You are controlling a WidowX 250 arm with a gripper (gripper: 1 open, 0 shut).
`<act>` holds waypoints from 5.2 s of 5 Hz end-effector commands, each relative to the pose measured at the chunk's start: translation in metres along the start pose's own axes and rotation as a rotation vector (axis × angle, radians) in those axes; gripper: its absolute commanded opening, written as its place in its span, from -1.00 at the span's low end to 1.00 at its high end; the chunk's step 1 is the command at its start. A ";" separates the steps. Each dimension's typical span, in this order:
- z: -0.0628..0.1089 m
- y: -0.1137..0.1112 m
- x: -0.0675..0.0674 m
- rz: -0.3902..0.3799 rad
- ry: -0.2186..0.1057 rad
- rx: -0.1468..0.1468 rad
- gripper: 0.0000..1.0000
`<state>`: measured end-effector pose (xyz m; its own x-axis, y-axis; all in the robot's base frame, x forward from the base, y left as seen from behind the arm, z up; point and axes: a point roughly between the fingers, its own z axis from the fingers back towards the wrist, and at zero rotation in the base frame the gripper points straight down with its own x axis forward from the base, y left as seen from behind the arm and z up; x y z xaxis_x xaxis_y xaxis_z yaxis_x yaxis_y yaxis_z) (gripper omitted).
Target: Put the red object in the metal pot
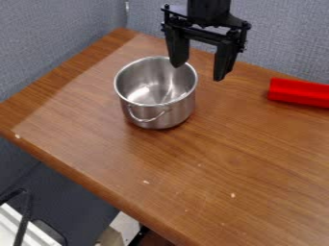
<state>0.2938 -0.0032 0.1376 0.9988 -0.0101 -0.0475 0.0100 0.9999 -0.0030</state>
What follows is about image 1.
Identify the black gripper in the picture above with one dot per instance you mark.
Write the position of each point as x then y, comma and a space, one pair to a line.
205, 20

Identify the metal pot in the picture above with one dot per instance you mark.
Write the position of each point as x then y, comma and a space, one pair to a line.
155, 92

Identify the red block object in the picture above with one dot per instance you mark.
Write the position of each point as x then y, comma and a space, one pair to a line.
298, 92

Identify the white object under table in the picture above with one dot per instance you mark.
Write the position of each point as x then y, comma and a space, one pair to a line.
120, 231

